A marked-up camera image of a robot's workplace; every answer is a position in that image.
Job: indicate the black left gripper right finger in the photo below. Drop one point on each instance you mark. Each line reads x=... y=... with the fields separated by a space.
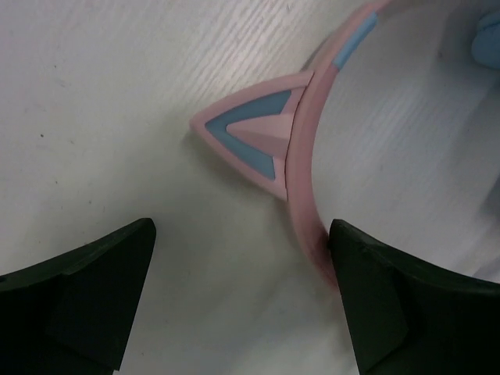
x=408 y=316

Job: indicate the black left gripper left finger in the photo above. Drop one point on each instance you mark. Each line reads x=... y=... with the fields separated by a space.
x=73 y=314

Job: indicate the pink blue cat-ear headphones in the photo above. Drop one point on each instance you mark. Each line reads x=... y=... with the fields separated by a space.
x=393 y=126

